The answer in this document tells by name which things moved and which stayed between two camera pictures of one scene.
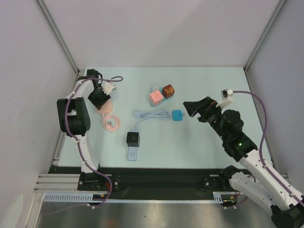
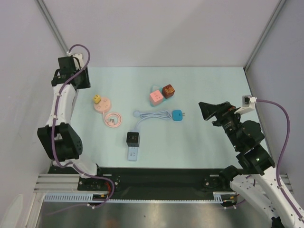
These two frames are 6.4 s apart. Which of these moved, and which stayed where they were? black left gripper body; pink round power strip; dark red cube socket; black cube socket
Moved: black left gripper body
Stayed: black cube socket; pink round power strip; dark red cube socket
